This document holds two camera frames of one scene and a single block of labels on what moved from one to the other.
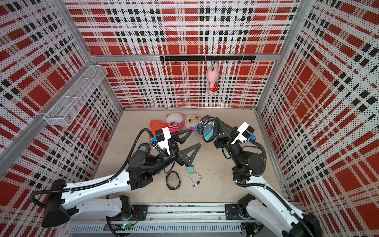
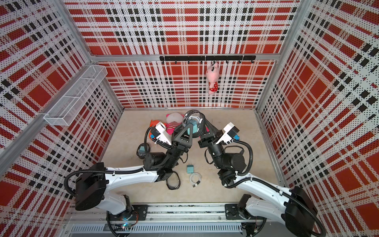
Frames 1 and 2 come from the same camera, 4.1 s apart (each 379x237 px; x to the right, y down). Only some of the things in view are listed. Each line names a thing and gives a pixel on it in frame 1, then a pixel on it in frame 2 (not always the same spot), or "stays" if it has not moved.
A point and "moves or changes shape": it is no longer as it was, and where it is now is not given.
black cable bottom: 172,187 stays
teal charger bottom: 190,169 stays
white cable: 195,184 stays
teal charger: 208,132 moves or changes shape
